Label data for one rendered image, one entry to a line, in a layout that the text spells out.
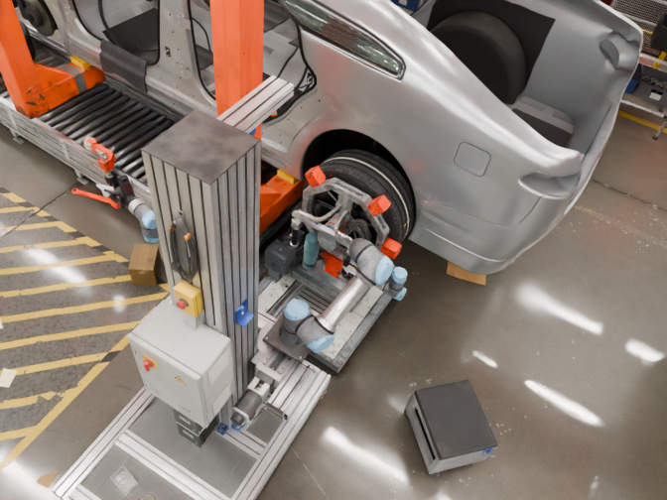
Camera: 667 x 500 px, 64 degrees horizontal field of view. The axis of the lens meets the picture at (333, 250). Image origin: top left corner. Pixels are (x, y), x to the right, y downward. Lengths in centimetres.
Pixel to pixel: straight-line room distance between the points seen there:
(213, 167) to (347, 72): 140
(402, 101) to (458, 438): 179
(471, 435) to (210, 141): 215
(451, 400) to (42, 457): 225
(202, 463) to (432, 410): 125
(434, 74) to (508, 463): 225
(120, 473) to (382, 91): 231
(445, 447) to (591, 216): 279
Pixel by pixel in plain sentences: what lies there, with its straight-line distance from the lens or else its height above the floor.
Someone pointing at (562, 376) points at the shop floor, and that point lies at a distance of 397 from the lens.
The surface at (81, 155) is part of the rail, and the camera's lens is 436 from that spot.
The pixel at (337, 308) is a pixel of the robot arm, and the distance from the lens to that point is 236.
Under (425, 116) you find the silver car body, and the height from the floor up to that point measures 157.
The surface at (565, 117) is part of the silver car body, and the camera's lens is 440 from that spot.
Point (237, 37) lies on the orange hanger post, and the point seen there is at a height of 190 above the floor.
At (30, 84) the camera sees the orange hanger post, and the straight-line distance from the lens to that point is 435.
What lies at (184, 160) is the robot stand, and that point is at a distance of 160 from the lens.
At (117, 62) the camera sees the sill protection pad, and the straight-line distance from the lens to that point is 419.
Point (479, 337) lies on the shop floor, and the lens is 387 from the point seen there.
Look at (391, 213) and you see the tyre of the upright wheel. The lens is 289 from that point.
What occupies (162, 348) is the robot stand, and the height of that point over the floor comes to 123.
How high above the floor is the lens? 307
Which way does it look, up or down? 50 degrees down
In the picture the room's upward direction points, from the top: 10 degrees clockwise
